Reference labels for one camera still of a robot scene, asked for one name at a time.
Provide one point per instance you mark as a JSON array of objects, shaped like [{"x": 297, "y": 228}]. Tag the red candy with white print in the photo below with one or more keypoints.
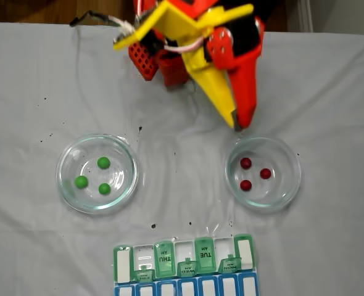
[{"x": 245, "y": 162}]

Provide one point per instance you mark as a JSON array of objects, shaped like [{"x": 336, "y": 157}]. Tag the red round candy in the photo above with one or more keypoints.
[
  {"x": 245, "y": 185},
  {"x": 265, "y": 173}
]

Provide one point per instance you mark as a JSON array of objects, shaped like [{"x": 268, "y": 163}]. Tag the clear glass bowl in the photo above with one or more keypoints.
[
  {"x": 277, "y": 197},
  {"x": 77, "y": 154}
]

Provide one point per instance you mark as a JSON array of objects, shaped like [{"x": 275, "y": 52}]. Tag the green round candy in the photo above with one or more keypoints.
[
  {"x": 104, "y": 188},
  {"x": 81, "y": 182},
  {"x": 103, "y": 162}
]

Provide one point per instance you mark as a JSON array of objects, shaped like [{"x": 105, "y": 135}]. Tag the white tablecloth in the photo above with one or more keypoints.
[{"x": 31, "y": 92}]

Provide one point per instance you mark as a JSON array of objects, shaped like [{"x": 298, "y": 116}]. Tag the white weekly pill organizer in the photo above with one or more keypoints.
[{"x": 205, "y": 256}]

